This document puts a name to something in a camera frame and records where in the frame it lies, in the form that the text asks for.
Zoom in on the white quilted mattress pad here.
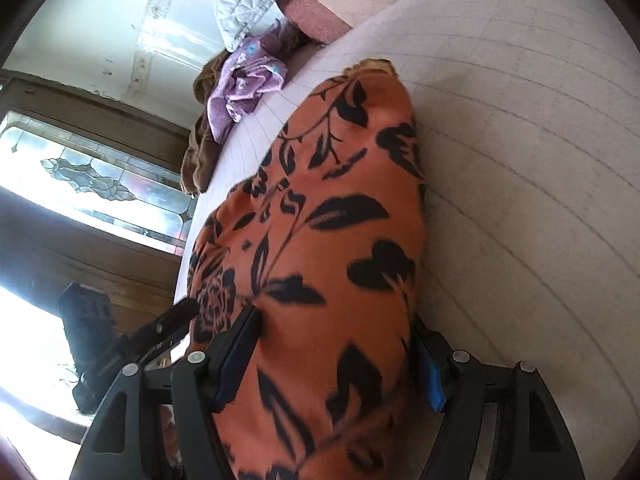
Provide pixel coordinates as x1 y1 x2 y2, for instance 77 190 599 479
171 0 640 480

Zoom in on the orange black floral garment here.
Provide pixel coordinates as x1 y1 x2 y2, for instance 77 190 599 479
160 59 437 480

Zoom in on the pink blanket with maroon border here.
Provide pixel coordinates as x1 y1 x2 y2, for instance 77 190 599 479
276 0 481 47

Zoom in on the purple patterned cloth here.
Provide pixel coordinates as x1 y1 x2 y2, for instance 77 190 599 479
206 21 290 145

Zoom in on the brown cloth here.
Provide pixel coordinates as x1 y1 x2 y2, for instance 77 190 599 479
180 54 227 197

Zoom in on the grey-blue quilted blanket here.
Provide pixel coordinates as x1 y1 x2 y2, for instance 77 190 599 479
214 0 303 53

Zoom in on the wooden door with stained glass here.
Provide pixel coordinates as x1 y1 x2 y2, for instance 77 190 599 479
0 70 197 443

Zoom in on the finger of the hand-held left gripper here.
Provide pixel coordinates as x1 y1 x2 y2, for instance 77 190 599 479
127 297 200 362

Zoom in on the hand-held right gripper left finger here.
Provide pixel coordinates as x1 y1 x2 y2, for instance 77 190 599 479
70 306 263 480

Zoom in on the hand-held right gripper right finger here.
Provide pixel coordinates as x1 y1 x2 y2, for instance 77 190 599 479
411 314 587 480

